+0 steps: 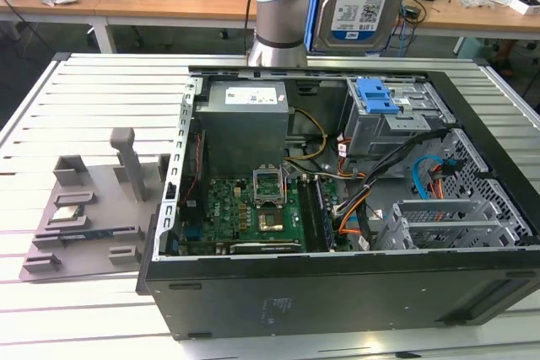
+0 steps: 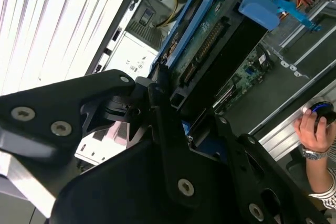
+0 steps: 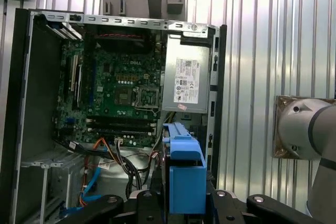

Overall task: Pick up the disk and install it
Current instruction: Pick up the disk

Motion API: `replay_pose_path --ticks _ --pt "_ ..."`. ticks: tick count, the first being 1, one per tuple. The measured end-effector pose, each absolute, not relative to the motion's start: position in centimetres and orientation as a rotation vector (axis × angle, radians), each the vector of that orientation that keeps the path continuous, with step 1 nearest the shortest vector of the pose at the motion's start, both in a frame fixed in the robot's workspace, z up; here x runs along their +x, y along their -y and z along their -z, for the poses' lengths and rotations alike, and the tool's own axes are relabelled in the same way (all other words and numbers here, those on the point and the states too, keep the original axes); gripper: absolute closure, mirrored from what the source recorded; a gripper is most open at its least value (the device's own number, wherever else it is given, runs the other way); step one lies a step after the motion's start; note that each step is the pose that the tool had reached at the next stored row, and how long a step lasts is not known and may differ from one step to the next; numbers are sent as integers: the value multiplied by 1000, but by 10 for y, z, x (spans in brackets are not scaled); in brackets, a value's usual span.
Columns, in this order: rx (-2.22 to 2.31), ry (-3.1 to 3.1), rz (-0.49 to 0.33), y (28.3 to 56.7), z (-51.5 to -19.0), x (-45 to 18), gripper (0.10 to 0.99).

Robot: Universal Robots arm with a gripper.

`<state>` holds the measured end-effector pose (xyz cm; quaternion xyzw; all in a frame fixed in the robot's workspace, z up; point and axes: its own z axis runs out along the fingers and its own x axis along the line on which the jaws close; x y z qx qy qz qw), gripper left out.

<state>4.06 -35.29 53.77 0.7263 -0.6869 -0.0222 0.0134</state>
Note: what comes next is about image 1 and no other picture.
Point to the hard disk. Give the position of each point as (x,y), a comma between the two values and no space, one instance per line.
(363,1)

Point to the grey metal disk bay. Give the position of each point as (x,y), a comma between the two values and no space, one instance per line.
(443,229)

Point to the grey parts rack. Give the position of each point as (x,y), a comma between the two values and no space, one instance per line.
(105,208)

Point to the grey power supply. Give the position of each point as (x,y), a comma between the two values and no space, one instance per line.
(240,132)

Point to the white box with phone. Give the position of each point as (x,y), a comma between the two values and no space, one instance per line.
(523,6)

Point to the green motherboard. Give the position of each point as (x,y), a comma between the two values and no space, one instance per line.
(228,208)

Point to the wooden desk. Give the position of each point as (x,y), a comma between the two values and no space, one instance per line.
(139,6)

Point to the grey metal drive cage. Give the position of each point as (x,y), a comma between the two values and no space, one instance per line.
(371,132)

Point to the installed RAM stick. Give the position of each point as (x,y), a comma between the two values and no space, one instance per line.
(325,216)

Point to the black PC case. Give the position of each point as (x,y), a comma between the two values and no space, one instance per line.
(337,292)

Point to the locking lever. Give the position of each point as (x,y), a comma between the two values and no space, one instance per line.
(287,183)

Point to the blue plastic drive carrier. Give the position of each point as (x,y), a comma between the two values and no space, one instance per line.
(373,100)

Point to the CPU socket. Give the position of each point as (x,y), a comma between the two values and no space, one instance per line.
(271,221)

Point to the black graphics card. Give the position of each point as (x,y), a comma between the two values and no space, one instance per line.
(270,247)

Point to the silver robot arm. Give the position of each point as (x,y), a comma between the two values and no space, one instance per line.
(278,18)

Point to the silver CPU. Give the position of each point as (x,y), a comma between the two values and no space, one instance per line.
(66,213)

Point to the black RAM slot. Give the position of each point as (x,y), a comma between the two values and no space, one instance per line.
(308,212)

